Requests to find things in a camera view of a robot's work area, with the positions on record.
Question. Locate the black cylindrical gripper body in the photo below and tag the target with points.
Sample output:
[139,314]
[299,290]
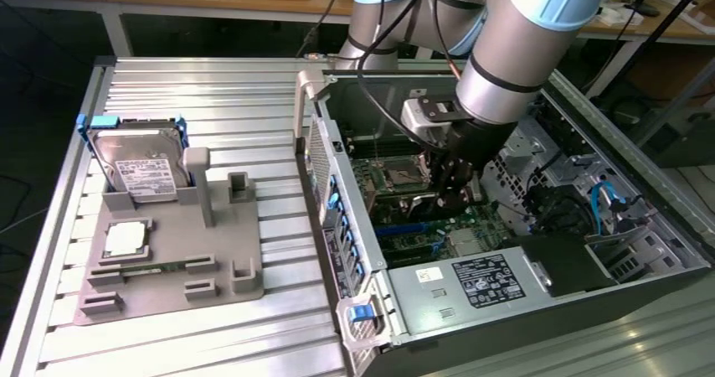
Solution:
[480,142]

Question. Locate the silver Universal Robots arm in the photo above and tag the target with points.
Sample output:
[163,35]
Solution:
[513,58]

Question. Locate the metal drive cage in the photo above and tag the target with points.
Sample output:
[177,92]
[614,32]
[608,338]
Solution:
[524,151]

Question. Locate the green motherboard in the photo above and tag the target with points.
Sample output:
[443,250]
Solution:
[480,222]

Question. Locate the CPU socket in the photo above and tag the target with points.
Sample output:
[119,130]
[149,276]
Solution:
[399,174]

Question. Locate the silver chipset heat sink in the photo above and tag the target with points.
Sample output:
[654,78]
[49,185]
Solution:
[469,242]

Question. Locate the blue expansion slot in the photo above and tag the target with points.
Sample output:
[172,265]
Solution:
[401,229]

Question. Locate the black expansion slot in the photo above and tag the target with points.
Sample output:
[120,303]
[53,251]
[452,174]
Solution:
[413,253]

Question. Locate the grey power supply unit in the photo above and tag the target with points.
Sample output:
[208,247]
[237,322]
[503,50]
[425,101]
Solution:
[424,301]

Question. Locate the blue case release latch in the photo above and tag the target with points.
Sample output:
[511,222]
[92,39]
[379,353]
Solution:
[360,314]

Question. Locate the open black PC case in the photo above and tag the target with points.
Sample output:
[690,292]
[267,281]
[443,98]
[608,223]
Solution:
[559,322]

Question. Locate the black slanted pole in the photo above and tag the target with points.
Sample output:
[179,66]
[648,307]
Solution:
[654,37]

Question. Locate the wooden desk with clutter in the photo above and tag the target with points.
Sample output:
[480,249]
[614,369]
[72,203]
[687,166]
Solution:
[687,27]

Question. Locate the grey 3D-printed parts rack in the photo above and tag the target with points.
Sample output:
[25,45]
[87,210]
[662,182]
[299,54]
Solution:
[167,234]

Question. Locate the green RAM stick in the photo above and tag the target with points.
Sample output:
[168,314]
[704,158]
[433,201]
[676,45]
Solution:
[145,268]

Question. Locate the silver CPU chip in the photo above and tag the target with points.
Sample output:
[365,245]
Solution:
[125,239]

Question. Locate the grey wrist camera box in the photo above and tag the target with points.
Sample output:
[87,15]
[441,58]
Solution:
[416,117]

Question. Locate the black plastic fan duct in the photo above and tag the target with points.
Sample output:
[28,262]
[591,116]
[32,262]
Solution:
[559,264]

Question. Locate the hard disk with blue bracket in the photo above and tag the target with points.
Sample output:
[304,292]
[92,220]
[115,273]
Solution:
[139,163]

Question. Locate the wooden desk with white frame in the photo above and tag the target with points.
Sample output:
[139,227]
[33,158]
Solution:
[139,0]

